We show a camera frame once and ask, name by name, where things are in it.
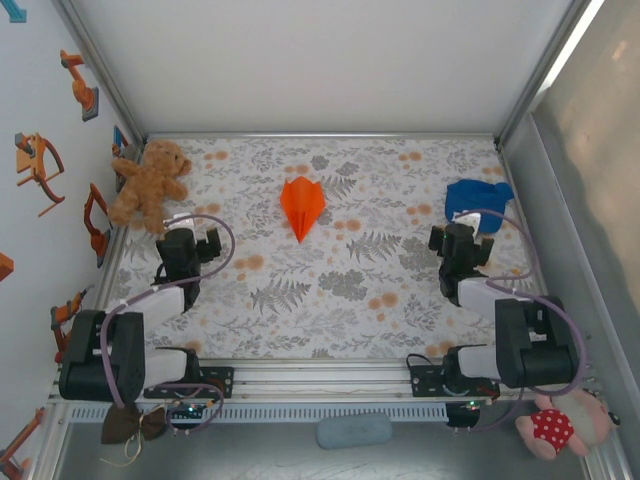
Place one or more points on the orange paper sheet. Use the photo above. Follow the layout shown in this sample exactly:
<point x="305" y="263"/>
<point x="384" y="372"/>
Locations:
<point x="302" y="205"/>

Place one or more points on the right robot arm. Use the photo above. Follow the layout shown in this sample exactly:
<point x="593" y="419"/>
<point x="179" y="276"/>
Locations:
<point x="535" y="345"/>

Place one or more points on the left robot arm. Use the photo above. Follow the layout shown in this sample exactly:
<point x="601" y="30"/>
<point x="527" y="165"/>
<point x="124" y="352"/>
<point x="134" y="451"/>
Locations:
<point x="100" y="355"/>

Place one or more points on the blue cloth bag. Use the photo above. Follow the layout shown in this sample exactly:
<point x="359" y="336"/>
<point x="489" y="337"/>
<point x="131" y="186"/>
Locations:
<point x="475" y="195"/>

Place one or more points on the brown teddy bear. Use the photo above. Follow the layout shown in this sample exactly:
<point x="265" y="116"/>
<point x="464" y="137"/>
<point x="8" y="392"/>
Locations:
<point x="147" y="185"/>

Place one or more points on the floral tablecloth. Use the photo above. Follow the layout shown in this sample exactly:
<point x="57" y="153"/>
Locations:
<point x="300" y="325"/>

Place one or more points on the small circuit board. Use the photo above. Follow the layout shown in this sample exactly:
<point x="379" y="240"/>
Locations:
<point x="187" y="411"/>
<point x="475" y="404"/>

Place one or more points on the pink polka-dot plush doll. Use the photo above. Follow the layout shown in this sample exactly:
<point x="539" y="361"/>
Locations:
<point x="565" y="427"/>

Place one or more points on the grey-blue cushion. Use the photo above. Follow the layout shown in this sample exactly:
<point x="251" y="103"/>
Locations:
<point x="354" y="431"/>

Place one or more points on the blue and orange wall sticker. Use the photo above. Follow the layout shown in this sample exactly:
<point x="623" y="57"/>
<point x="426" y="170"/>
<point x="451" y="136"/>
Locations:
<point x="120" y="137"/>

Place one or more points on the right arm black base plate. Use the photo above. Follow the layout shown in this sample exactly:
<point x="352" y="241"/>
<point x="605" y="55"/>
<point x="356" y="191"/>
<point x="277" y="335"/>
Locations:
<point x="425" y="382"/>

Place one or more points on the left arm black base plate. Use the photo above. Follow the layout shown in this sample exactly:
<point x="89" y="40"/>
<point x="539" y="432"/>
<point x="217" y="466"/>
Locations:
<point x="220" y="382"/>

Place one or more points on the orange chair-shaped wall sticker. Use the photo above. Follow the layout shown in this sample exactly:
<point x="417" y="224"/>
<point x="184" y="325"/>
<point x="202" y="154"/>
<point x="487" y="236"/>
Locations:
<point x="35" y="160"/>

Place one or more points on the orange block wall sticker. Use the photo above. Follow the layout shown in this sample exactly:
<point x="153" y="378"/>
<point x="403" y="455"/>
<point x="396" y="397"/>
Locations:
<point x="5" y="267"/>

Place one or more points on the aluminium back rail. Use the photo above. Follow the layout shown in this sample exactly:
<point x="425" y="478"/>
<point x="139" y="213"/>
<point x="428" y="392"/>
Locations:
<point x="320" y="135"/>

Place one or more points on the aluminium rail frame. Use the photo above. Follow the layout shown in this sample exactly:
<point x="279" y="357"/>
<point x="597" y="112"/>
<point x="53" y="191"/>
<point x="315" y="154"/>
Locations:
<point x="320" y="380"/>

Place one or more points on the aluminium corner post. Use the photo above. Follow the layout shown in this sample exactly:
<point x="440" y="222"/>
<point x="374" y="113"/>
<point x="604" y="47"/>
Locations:
<point x="545" y="70"/>
<point x="100" y="70"/>

